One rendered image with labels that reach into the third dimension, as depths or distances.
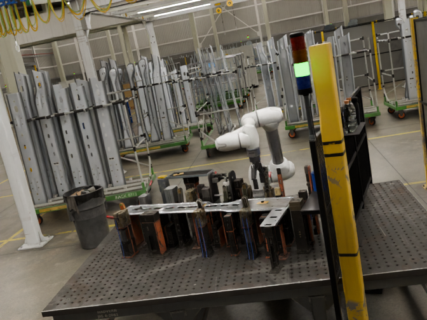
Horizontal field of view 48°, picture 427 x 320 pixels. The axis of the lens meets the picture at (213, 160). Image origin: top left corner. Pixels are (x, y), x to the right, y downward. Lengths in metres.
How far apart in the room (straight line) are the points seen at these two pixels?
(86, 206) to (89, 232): 0.35
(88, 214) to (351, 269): 3.94
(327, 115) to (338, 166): 0.27
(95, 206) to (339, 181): 3.97
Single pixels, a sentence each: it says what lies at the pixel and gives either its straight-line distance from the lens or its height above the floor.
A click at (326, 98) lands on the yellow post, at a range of 2.52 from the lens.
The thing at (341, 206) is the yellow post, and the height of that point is 1.15.
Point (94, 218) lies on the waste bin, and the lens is 6.12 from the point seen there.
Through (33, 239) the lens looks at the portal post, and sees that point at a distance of 7.04.
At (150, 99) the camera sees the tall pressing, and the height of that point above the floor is 1.27.
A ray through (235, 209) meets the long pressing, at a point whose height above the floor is 1.00.
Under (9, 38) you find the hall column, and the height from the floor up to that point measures 3.08.
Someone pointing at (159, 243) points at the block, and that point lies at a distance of 3.58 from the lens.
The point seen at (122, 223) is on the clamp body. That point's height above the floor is 0.98.
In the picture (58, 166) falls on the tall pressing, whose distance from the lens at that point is 7.97.
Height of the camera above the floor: 2.07
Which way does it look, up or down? 13 degrees down
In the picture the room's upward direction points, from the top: 11 degrees counter-clockwise
